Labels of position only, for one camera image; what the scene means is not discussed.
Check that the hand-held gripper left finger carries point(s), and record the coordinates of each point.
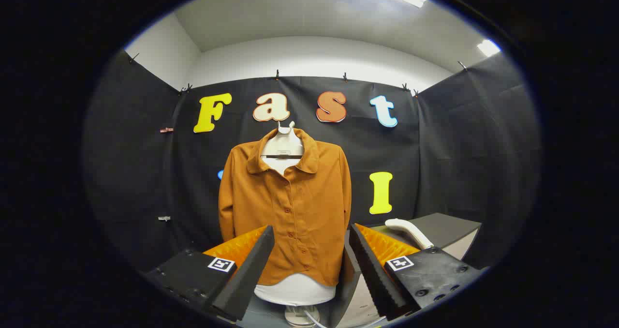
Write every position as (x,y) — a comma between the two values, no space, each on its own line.
(251,275)

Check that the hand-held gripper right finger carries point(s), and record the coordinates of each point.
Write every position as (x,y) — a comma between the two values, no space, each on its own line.
(375,275)

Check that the orange button-up shirt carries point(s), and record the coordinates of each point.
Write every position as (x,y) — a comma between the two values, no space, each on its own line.
(300,207)

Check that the grey side table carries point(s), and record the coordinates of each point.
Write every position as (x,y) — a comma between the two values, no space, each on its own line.
(445,229)

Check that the black backdrop cloth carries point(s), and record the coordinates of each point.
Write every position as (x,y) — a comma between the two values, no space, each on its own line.
(459,149)

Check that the small ceiling light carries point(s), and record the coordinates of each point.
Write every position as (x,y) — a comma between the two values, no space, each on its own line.
(488,47)

